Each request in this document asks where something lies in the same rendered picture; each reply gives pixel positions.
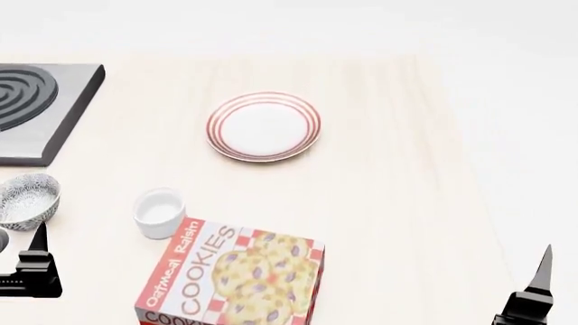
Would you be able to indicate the grey rounded object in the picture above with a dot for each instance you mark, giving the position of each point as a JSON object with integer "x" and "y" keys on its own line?
{"x": 3, "y": 241}

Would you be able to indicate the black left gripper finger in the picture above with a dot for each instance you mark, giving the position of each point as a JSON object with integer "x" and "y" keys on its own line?
{"x": 40, "y": 242}

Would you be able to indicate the oatmeal raisin cookies box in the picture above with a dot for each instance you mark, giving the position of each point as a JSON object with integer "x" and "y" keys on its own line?
{"x": 235, "y": 274}

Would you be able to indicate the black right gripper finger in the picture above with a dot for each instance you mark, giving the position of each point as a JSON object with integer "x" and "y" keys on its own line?
{"x": 544, "y": 274}

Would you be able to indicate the white plate with red rings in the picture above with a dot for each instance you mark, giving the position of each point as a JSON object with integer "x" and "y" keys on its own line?
{"x": 264, "y": 127}

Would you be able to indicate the white ceramic ramekin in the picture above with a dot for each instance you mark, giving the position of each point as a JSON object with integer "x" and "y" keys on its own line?
{"x": 159, "y": 213}

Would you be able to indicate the patterned grey white bowl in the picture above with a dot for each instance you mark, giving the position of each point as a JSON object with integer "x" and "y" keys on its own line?
{"x": 27, "y": 199}

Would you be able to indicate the black spiral burner coil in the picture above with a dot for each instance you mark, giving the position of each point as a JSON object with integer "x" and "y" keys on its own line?
{"x": 43, "y": 91}

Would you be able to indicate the grey flat stove top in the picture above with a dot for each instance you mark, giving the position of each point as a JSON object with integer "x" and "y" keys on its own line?
{"x": 68, "y": 101}

